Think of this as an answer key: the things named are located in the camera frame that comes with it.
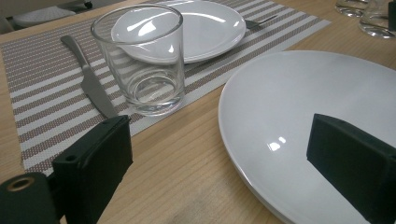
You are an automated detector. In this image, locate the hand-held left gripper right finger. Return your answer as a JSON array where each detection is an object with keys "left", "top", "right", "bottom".
[{"left": 305, "top": 113, "right": 396, "bottom": 224}]

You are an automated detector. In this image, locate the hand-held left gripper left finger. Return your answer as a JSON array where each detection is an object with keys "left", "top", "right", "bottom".
[{"left": 50, "top": 115, "right": 134, "bottom": 224}]

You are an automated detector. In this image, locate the metal table knife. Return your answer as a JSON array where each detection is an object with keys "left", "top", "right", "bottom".
[{"left": 60, "top": 35, "right": 120, "bottom": 119}]

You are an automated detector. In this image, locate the clear drinking glass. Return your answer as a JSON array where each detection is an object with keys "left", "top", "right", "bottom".
[
  {"left": 358, "top": 0, "right": 396, "bottom": 40},
  {"left": 91, "top": 3, "right": 186, "bottom": 118},
  {"left": 334, "top": 0, "right": 372, "bottom": 19}
]

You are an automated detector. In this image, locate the metal fork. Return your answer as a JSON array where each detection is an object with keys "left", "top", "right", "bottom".
[{"left": 244, "top": 14, "right": 278, "bottom": 31}]

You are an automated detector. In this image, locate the white plate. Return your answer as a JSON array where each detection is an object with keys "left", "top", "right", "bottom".
[
  {"left": 111, "top": 0, "right": 248, "bottom": 64},
  {"left": 218, "top": 50, "right": 396, "bottom": 224},
  {"left": 223, "top": 148, "right": 297, "bottom": 224}
]

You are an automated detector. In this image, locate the striped placemat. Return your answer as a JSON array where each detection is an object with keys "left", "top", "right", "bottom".
[{"left": 0, "top": 0, "right": 332, "bottom": 178}]

